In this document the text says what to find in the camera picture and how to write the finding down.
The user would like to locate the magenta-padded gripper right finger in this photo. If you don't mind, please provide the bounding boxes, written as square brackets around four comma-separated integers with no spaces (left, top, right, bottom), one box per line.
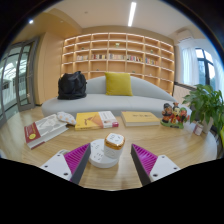
[130,143,181,187]

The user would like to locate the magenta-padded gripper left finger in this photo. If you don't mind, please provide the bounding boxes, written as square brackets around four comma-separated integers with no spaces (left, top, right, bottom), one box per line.
[39,142,92,185]

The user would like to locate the white gold-trimmed cube charger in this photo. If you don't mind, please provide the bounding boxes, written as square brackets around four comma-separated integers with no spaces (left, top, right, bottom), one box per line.
[103,132,126,160]

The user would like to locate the red and white book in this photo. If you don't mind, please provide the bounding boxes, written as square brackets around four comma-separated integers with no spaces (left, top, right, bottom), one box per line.
[23,113,70,150]

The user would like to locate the round white power strip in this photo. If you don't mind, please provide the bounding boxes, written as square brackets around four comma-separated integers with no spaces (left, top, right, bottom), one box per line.
[88,138,120,169]

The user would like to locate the white dotted pouch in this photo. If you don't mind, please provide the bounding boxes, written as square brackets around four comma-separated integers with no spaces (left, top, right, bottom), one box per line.
[55,111,78,127]

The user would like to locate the colourful three-figure figurine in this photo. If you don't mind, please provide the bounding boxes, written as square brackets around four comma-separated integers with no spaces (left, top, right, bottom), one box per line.
[160,102,191,130]

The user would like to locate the small pink white can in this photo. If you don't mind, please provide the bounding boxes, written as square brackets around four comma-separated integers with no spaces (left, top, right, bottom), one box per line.
[193,121,204,136]

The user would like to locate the plain yellow book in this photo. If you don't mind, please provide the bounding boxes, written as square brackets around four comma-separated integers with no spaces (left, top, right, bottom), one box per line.
[120,110,162,128]

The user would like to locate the yellow and white book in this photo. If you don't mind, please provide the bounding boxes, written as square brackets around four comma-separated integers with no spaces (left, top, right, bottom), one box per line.
[74,110,120,131]

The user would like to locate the green potted plant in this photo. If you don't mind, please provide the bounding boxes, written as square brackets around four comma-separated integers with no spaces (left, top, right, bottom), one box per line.
[181,83,224,134]

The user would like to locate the grey curved sofa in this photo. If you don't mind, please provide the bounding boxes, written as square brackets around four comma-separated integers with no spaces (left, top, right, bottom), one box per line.
[41,75,193,118]

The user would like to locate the black bag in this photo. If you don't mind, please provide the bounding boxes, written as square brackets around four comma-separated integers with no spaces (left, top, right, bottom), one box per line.
[57,70,88,101]

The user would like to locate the grey framed glass door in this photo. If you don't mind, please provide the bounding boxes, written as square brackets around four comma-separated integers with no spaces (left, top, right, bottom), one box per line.
[0,38,39,126]

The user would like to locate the yellow cushion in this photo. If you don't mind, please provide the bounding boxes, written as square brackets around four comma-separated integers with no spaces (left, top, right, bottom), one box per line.
[104,71,134,97]

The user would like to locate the white sheer curtain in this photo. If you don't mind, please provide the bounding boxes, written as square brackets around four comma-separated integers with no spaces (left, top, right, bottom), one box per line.
[213,56,224,98]
[181,46,200,87]

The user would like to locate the dark framed window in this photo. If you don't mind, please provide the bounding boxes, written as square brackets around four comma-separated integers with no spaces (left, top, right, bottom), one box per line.
[194,47,218,91]

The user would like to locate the white air conditioner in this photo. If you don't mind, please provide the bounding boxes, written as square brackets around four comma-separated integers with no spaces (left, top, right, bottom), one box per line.
[175,29,194,43]

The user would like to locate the long ceiling light strip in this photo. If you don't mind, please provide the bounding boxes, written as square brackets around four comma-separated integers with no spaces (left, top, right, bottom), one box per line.
[127,1,138,28]

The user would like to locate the wooden wall shelf unit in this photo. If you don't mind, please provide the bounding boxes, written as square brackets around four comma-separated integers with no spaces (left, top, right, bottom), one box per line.
[60,32,175,96]

